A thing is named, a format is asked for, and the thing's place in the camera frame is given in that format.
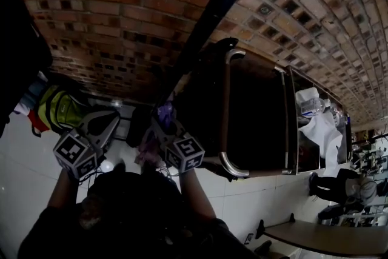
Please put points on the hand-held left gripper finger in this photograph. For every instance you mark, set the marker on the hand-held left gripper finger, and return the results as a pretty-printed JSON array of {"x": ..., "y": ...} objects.
[
  {"x": 91, "y": 119},
  {"x": 112, "y": 127}
]

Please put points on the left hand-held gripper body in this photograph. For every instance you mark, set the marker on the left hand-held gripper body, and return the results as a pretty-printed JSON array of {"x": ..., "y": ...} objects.
[{"x": 74, "y": 154}]

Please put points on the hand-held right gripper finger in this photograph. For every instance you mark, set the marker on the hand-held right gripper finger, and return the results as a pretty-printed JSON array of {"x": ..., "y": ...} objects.
[
  {"x": 158, "y": 130},
  {"x": 179, "y": 132}
]

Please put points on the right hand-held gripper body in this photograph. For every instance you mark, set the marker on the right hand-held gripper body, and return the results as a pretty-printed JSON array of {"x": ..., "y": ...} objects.
[{"x": 186, "y": 154}]

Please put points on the purple cloth item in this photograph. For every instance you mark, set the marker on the purple cloth item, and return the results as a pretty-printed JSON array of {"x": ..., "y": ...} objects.
[{"x": 166, "y": 110}]

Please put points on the person's right forearm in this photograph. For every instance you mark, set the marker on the person's right forearm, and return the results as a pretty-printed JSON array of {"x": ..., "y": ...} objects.
[{"x": 195, "y": 194}]

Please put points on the person's left forearm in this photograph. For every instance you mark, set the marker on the person's left forearm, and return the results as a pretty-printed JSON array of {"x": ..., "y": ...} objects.
[{"x": 63, "y": 191}]

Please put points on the yellow green bag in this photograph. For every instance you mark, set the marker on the yellow green bag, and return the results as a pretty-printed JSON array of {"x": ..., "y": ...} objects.
[{"x": 57, "y": 109}]

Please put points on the black bag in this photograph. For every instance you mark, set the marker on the black bag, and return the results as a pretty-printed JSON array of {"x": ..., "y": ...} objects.
[{"x": 138, "y": 127}]

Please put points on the red cloth item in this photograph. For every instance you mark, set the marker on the red cloth item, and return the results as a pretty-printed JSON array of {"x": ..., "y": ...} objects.
[{"x": 37, "y": 124}]

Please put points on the person's dark shirt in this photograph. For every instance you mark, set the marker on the person's dark shirt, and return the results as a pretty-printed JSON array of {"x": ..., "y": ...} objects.
[{"x": 133, "y": 215}]

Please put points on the black hanging jacket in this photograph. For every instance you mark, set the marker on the black hanging jacket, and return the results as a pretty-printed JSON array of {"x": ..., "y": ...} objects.
[{"x": 18, "y": 39}]

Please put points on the white shelf cart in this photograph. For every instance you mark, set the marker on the white shelf cart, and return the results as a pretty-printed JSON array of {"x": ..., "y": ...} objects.
[{"x": 306, "y": 145}]

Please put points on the clear plastic bottle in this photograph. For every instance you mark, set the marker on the clear plastic bottle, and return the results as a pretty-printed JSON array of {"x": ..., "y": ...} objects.
[
  {"x": 312, "y": 104},
  {"x": 336, "y": 113}
]

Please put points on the white cloth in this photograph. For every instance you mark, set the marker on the white cloth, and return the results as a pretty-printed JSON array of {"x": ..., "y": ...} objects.
[{"x": 322, "y": 138}]

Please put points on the brown table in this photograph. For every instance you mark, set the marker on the brown table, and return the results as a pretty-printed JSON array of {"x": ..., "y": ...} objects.
[{"x": 327, "y": 238}]

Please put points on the cluttered workbench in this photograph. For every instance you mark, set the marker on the cluttered workbench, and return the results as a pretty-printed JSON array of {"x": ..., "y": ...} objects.
[{"x": 371, "y": 154}]

